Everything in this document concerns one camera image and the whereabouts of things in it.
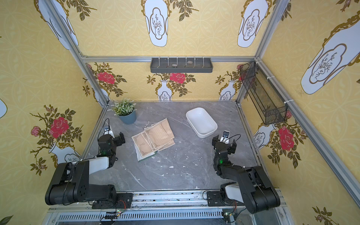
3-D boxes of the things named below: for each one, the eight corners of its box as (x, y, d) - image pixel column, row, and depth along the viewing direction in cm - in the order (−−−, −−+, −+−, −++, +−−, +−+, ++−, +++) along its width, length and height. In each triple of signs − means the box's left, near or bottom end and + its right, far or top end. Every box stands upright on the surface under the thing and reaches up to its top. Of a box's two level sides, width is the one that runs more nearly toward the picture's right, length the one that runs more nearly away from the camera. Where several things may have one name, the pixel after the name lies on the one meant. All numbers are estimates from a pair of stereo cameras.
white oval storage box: (199, 141, 99) (200, 137, 94) (183, 117, 113) (183, 112, 108) (218, 133, 104) (220, 128, 99) (201, 110, 118) (202, 105, 113)
